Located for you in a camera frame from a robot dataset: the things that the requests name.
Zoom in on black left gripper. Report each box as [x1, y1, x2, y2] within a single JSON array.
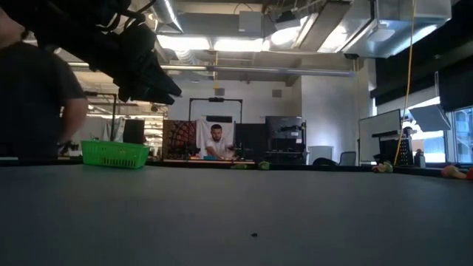
[[90, 21, 183, 106]]

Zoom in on black monitor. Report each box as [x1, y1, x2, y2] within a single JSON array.
[[123, 120, 146, 146]]

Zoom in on patterned tapestry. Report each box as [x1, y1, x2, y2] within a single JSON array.
[[162, 120, 197, 160]]

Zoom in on seated man in white shirt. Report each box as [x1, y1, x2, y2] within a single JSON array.
[[195, 118, 236, 160]]

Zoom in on green plastic basket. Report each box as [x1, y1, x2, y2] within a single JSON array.
[[81, 140, 151, 171]]

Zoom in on ceiling light panel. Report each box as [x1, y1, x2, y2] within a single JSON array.
[[154, 35, 267, 52]]

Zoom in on long ceiling pipe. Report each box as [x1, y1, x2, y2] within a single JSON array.
[[158, 63, 355, 77]]

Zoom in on black panel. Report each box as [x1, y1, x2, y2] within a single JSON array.
[[234, 123, 267, 162]]

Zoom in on grey ceiling box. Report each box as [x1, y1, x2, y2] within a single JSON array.
[[237, 10, 263, 33]]

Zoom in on black robot station shelf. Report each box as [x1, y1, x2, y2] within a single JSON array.
[[264, 115, 307, 165]]

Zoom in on white bin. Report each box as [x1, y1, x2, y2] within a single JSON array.
[[308, 145, 334, 165]]

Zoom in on grey office chair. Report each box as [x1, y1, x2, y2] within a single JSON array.
[[338, 150, 358, 166]]

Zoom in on whiteboard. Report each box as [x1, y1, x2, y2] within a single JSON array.
[[358, 109, 402, 163]]

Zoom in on black perforated stand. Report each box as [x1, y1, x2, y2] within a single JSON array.
[[397, 125, 415, 166]]

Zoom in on tilted white panel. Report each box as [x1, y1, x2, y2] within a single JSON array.
[[408, 103, 452, 132]]

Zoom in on small silver duct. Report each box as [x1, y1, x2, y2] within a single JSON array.
[[151, 0, 183, 34]]

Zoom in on rectangular metal duct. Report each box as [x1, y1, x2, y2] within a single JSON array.
[[317, 0, 452, 58]]

